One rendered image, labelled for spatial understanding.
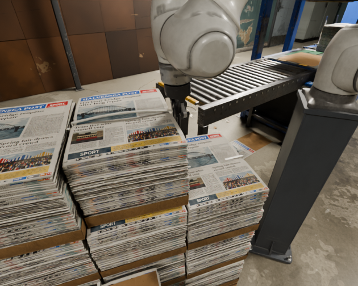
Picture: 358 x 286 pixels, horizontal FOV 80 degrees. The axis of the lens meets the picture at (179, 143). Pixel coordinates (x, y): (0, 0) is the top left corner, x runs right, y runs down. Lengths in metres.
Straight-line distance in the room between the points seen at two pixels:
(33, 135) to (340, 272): 1.70
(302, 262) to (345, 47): 1.23
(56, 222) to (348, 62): 0.96
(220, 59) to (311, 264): 1.50
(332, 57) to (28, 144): 0.96
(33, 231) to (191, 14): 0.56
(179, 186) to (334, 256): 1.37
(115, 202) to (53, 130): 0.25
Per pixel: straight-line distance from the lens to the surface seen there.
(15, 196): 0.54
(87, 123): 0.65
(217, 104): 1.33
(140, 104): 0.71
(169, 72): 0.56
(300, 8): 3.11
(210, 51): 0.36
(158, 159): 0.52
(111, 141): 0.54
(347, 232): 1.98
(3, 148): 0.63
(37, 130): 0.66
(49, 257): 0.71
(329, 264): 1.76
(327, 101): 0.97
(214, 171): 0.78
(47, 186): 0.51
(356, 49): 0.92
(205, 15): 0.38
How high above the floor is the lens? 1.36
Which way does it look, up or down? 35 degrees down
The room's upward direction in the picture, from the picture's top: straight up
